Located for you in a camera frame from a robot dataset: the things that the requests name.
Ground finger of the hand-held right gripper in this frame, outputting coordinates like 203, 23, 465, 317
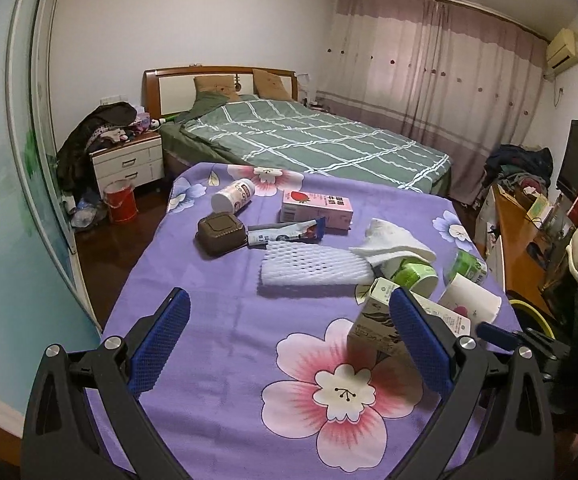
476, 322, 522, 352

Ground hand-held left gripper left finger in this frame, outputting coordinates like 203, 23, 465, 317
21, 287, 192, 480

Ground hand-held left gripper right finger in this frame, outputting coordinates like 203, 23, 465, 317
388, 287, 554, 480

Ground yellow-rimmed trash bin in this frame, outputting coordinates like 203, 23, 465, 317
508, 298, 556, 343

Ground brown drink carton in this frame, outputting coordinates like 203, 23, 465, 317
347, 277, 472, 361

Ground green clear jar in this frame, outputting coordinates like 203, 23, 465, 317
444, 250, 490, 286

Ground green and white paper cup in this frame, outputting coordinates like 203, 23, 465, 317
381, 256, 438, 297

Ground purple floral tablecloth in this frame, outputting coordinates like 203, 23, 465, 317
100, 162, 524, 480

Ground wooden side desk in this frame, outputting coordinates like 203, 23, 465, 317
474, 185, 570, 311

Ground white folded cloth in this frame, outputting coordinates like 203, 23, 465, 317
349, 218, 437, 267

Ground brown plastic box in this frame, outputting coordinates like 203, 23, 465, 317
198, 212, 248, 256

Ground white foam net sleeve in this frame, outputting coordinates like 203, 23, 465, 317
258, 241, 374, 288

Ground red bucket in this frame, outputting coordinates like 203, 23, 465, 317
103, 180, 137, 224

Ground plastic bags on floor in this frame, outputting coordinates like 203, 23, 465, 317
66, 195, 107, 231

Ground white plastic bottle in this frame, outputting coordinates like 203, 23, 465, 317
211, 177, 256, 213

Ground snack wrapper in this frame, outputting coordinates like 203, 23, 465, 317
246, 217, 326, 250

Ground pink milk carton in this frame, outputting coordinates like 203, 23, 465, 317
280, 190, 354, 228

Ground blue clothes pile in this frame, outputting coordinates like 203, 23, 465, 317
484, 144, 554, 191

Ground white nightstand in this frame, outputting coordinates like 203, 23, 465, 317
91, 132, 164, 198

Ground dark clothes pile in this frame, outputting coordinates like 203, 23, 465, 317
56, 101, 140, 193

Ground wardrobe sliding door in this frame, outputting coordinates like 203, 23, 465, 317
0, 0, 104, 411

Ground green plaid quilt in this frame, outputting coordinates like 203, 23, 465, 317
159, 97, 452, 195

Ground wooden bed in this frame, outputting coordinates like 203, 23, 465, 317
143, 66, 454, 196

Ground brown pillow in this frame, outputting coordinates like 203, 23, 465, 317
252, 69, 292, 101
194, 75, 238, 103

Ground pink curtain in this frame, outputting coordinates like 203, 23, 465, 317
314, 0, 550, 181

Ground air conditioner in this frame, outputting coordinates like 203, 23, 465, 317
546, 28, 578, 71

